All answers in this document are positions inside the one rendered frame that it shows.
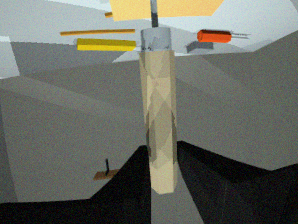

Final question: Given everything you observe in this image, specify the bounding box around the orange thin rod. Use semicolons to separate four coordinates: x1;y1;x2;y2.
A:
105;12;113;19
60;30;134;36

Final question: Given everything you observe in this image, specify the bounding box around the tan rectangular floor panel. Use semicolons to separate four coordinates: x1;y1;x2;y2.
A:
109;0;223;22

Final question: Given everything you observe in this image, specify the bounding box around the yellow rectangular block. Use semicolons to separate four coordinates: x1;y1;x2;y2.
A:
77;37;136;51

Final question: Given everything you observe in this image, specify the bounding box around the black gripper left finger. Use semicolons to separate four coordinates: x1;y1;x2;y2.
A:
0;145;152;224

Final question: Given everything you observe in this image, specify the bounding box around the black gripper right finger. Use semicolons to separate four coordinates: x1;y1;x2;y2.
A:
177;141;298;224

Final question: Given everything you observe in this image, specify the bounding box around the orange-handled awl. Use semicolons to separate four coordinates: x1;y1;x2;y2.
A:
197;30;249;43

